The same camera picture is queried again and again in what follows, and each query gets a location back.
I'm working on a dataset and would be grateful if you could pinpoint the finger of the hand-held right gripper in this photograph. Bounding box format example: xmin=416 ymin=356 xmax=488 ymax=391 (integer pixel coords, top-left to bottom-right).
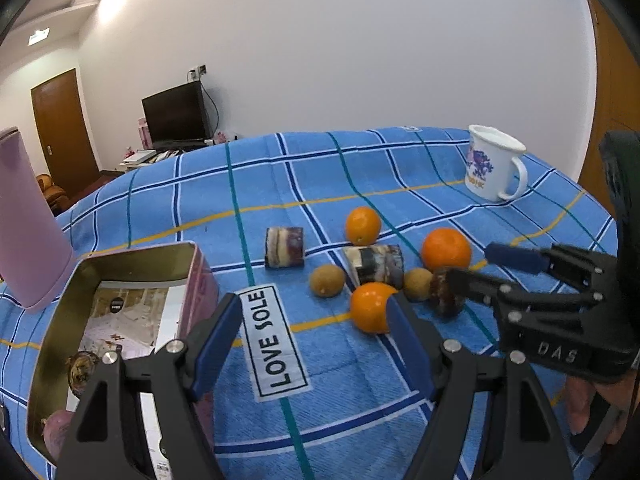
xmin=444 ymin=267 xmax=601 ymax=331
xmin=484 ymin=241 xmax=621 ymax=311

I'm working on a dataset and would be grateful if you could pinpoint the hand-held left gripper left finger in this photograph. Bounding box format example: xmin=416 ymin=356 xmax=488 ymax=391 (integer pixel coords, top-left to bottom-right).
xmin=56 ymin=292 xmax=244 ymax=480

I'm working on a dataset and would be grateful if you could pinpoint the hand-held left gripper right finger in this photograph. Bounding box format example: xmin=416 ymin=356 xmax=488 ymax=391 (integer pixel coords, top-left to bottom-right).
xmin=385 ymin=291 xmax=576 ymax=480

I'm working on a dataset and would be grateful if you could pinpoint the orange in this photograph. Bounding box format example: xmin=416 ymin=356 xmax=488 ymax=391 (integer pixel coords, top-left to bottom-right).
xmin=349 ymin=282 xmax=398 ymax=335
xmin=345 ymin=206 xmax=383 ymax=244
xmin=421 ymin=227 xmax=473 ymax=273

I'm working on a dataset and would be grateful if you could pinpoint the brown longan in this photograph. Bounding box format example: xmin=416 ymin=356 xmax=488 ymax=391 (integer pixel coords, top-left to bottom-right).
xmin=309 ymin=264 xmax=347 ymax=298
xmin=403 ymin=267 xmax=435 ymax=302

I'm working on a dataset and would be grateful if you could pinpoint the pink tin box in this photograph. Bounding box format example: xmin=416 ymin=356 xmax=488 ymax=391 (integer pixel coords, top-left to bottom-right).
xmin=25 ymin=241 xmax=221 ymax=480

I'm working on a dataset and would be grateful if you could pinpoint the person's right hand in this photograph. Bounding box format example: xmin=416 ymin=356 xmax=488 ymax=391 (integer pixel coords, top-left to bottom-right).
xmin=565 ymin=375 xmax=599 ymax=437

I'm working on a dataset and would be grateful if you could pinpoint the printed paper card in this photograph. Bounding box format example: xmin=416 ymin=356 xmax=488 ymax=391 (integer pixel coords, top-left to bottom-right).
xmin=77 ymin=282 xmax=193 ymax=361

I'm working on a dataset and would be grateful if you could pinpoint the white printed mug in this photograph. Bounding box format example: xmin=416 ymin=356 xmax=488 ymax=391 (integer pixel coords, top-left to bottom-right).
xmin=467 ymin=125 xmax=529 ymax=204

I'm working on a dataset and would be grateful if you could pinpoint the blue plaid blanket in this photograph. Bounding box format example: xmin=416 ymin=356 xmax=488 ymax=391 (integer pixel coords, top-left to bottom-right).
xmin=0 ymin=125 xmax=618 ymax=480

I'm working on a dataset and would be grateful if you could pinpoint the brown wooden door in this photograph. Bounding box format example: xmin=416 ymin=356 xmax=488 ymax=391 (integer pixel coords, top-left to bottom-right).
xmin=31 ymin=68 xmax=101 ymax=198
xmin=585 ymin=0 xmax=640 ymax=211

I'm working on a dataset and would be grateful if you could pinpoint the pinkish purple fruit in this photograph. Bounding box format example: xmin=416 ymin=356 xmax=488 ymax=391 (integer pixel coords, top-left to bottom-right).
xmin=40 ymin=409 xmax=76 ymax=456

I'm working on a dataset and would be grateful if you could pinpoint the white television stand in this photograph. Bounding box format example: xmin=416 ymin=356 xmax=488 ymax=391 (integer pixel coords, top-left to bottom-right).
xmin=118 ymin=140 xmax=216 ymax=173

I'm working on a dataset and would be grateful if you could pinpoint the brown leather sofa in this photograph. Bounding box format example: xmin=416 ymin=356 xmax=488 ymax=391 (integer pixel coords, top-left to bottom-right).
xmin=36 ymin=174 xmax=68 ymax=211

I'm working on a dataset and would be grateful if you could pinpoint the pink tumbler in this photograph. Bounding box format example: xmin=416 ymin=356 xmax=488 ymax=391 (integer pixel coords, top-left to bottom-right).
xmin=0 ymin=127 xmax=78 ymax=313

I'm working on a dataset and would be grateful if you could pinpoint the black television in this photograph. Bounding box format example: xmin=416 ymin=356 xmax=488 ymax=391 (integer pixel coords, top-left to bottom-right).
xmin=141 ymin=81 xmax=212 ymax=150

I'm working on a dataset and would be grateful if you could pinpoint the black power cable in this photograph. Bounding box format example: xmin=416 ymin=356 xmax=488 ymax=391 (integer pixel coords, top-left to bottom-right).
xmin=200 ymin=77 xmax=222 ymax=136

